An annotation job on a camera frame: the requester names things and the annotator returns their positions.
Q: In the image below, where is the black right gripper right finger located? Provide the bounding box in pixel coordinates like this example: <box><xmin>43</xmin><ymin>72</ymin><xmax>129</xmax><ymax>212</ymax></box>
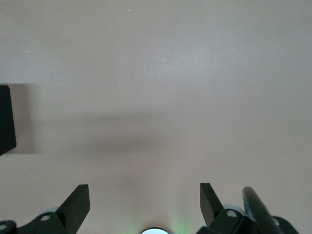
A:
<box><xmin>196</xmin><ymin>182</ymin><xmax>299</xmax><ymax>234</ymax></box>

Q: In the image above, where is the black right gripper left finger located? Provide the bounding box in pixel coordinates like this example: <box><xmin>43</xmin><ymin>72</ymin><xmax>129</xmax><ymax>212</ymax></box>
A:
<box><xmin>0</xmin><ymin>184</ymin><xmax>91</xmax><ymax>234</ymax></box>

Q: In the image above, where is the black rectangular plastic box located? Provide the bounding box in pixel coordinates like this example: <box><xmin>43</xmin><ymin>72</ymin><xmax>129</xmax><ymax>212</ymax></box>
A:
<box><xmin>0</xmin><ymin>84</ymin><xmax>17</xmax><ymax>156</ymax></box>

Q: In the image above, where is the table cover mat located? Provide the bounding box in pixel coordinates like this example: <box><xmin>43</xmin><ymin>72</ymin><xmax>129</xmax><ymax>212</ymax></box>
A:
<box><xmin>0</xmin><ymin>0</ymin><xmax>312</xmax><ymax>234</ymax></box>

